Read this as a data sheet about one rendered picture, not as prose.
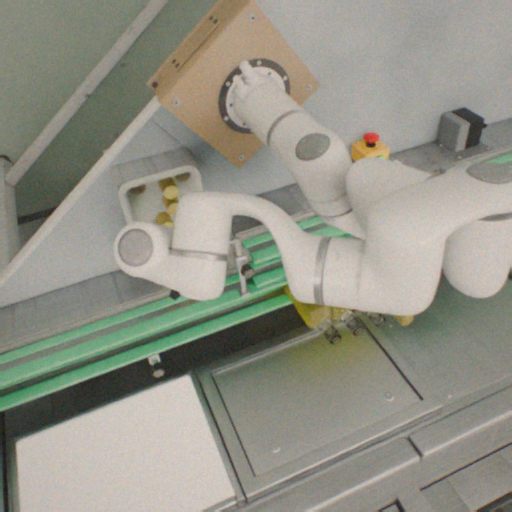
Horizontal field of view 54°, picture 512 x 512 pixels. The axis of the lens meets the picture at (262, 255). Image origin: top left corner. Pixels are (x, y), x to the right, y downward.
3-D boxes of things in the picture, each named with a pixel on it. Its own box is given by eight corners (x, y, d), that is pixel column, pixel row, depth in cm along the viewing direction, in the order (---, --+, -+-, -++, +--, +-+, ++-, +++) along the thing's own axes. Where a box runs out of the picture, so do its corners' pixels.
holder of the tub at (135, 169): (139, 261, 125) (146, 281, 120) (109, 166, 107) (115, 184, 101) (204, 240, 129) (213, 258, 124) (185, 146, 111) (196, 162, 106)
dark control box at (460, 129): (435, 139, 141) (455, 152, 135) (439, 113, 135) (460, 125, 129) (459, 132, 143) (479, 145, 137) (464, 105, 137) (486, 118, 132)
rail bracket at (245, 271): (227, 276, 122) (247, 311, 113) (219, 221, 110) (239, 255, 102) (239, 272, 122) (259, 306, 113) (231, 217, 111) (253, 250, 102)
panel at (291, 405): (13, 445, 113) (22, 609, 89) (8, 439, 111) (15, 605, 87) (360, 310, 136) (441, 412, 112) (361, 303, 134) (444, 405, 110)
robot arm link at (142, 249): (221, 227, 62) (212, 304, 62) (243, 234, 73) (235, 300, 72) (111, 217, 66) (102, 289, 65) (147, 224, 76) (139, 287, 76)
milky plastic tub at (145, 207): (133, 246, 121) (141, 268, 115) (108, 167, 106) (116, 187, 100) (201, 225, 126) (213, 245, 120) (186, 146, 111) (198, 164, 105)
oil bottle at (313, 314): (275, 278, 129) (313, 337, 114) (274, 262, 126) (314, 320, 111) (294, 271, 131) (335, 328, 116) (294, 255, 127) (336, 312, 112)
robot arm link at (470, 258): (447, 149, 69) (557, 178, 61) (436, 230, 78) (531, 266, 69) (389, 190, 62) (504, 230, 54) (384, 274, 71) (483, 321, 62)
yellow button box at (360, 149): (349, 165, 134) (364, 178, 129) (350, 140, 129) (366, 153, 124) (372, 158, 136) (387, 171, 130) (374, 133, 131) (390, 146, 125)
